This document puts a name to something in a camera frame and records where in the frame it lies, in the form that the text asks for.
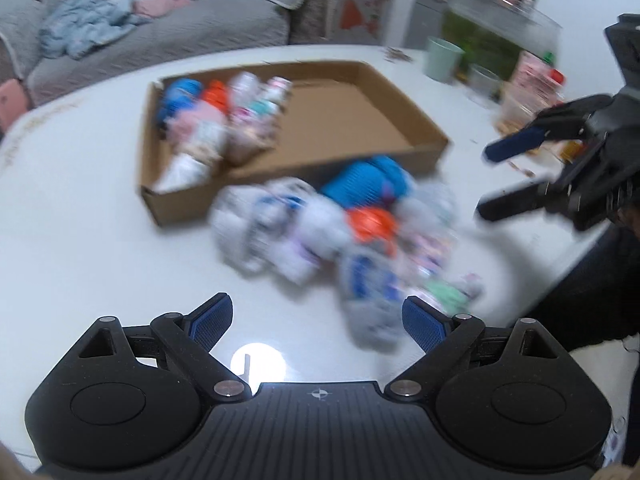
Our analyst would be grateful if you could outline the grey blue sock bundle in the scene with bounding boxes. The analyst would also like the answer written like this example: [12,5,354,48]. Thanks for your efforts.
[336,245,402,352]

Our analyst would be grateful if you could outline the white grey sock bundle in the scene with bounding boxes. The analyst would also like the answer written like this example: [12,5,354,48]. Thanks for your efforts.
[207,177,316,274]

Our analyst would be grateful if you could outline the blue plush bundle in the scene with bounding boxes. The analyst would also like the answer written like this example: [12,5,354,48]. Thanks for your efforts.
[320,155,413,209]

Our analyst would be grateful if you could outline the pink fluffy toy bundle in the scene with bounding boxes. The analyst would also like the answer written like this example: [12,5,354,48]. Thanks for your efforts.
[167,102,228,164]

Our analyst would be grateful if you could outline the white fluffy purple bundle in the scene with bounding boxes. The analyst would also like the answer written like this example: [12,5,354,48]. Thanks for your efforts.
[291,194,354,285]

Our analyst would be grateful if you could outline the orange plastic bundle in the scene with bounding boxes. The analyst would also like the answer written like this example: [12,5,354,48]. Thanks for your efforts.
[201,79,229,115]

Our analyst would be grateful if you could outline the clear plastic bundle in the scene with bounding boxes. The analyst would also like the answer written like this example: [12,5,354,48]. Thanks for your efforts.
[227,72,262,112]

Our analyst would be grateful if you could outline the white floral bundle red band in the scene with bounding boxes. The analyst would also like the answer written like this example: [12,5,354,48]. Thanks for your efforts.
[259,76,293,112]

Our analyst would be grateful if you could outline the bag of snacks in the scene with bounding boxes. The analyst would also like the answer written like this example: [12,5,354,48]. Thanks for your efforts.
[495,51,565,136]

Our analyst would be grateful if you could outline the clear plastic cup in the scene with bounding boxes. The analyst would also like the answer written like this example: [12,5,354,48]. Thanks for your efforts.
[468,64,502,107]

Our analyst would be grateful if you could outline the glass fish tank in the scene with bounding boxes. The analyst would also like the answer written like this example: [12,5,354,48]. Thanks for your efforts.
[440,0,561,80]

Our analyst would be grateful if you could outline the orange bundle on table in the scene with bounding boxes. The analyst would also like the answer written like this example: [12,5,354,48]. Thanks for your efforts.
[346,206,397,257]

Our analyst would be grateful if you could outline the mint green cup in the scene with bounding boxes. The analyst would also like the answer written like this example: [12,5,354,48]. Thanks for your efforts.
[424,37,464,84]

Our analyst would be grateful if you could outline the shallow cardboard box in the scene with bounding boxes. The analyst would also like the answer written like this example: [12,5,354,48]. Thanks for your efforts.
[139,60,449,228]

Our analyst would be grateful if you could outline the pink child stool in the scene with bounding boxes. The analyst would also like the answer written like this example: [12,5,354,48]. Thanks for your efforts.
[0,79,29,132]

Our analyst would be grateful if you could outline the grey sofa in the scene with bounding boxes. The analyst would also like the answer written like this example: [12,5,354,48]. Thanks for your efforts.
[1,0,296,106]

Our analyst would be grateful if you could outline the pink cloth on sofa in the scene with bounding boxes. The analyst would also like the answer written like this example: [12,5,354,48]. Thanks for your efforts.
[134,0,192,18]

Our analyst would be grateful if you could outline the light blue blanket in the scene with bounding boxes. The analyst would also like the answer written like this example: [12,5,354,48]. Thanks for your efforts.
[39,0,155,60]

